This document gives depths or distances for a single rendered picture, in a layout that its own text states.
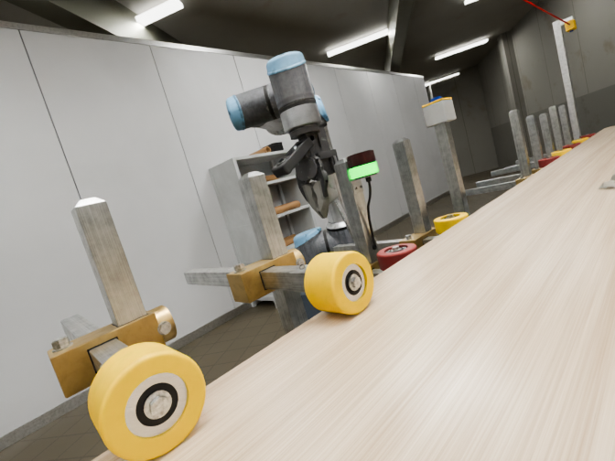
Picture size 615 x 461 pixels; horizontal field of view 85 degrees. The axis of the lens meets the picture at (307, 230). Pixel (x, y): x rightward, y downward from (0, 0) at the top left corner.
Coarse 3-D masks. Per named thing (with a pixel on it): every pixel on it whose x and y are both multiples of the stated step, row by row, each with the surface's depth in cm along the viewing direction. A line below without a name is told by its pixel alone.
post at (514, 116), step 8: (512, 112) 155; (512, 120) 156; (520, 120) 156; (512, 128) 157; (520, 128) 155; (520, 136) 156; (520, 144) 156; (520, 152) 157; (520, 160) 158; (528, 160) 158; (520, 168) 159; (528, 168) 157
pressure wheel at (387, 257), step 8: (384, 248) 70; (392, 248) 67; (400, 248) 67; (408, 248) 65; (416, 248) 66; (384, 256) 65; (392, 256) 64; (400, 256) 63; (384, 264) 65; (392, 264) 64
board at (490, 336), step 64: (512, 192) 95; (576, 192) 74; (448, 256) 55; (512, 256) 47; (576, 256) 41; (320, 320) 44; (384, 320) 39; (448, 320) 35; (512, 320) 31; (576, 320) 29; (256, 384) 33; (320, 384) 30; (384, 384) 28; (448, 384) 25; (512, 384) 24; (576, 384) 22; (192, 448) 26; (256, 448) 24; (320, 448) 23; (384, 448) 21; (448, 448) 20; (512, 448) 19; (576, 448) 18
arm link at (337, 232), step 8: (320, 104) 139; (320, 112) 139; (328, 120) 144; (328, 136) 145; (328, 176) 148; (336, 184) 150; (336, 208) 153; (344, 208) 154; (328, 216) 158; (336, 216) 155; (328, 224) 160; (336, 224) 156; (344, 224) 155; (328, 232) 160; (336, 232) 156; (344, 232) 155; (328, 240) 158; (336, 240) 157; (344, 240) 156
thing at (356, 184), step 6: (348, 156) 71; (372, 174) 71; (354, 180) 73; (360, 180) 75; (366, 180) 72; (354, 186) 74; (360, 186) 75; (354, 192) 74; (372, 234) 76; (372, 240) 76; (372, 246) 76
